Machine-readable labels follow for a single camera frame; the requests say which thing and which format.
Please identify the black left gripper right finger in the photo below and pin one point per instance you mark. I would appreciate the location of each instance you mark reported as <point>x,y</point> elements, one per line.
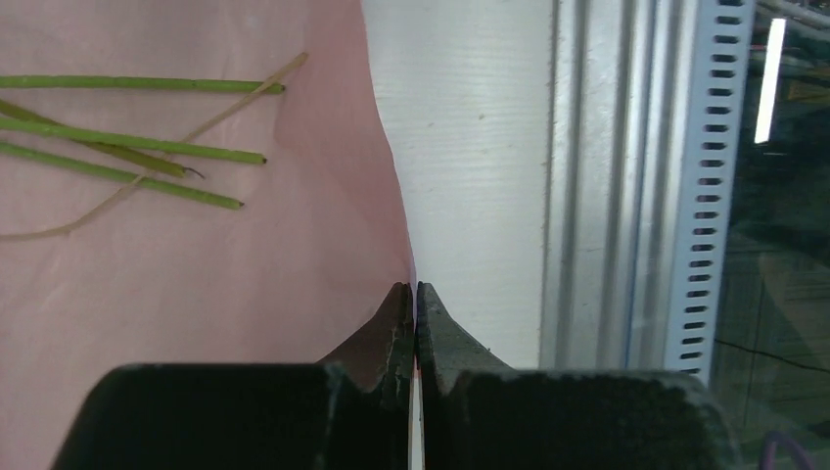
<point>481,413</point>

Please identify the peach fake rose stem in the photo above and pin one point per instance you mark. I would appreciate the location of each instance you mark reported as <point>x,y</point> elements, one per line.
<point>121,176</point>

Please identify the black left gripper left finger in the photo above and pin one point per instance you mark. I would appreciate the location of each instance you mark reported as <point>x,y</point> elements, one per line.
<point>348,410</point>

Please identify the pink wrapping paper sheet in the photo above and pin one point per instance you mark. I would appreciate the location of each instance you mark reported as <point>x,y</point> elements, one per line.
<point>318,243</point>

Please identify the white slotted cable duct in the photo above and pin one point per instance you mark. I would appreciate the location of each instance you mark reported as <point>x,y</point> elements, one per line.
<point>716,62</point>

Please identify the aluminium mounting rail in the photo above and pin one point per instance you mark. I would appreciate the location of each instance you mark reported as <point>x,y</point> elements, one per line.
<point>619,96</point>

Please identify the white fake rose stem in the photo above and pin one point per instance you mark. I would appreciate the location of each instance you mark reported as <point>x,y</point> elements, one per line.
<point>128,82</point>

